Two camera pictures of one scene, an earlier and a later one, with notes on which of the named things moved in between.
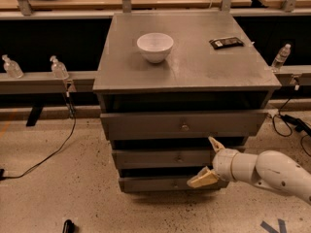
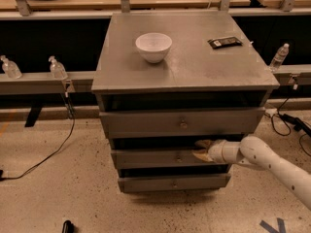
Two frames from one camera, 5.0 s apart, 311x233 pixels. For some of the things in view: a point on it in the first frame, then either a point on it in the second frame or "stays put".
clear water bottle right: x=280 y=57 stays put
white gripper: x=222 y=164 -> x=216 y=151
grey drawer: x=163 y=158 stays put
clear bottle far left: x=12 y=68 stays put
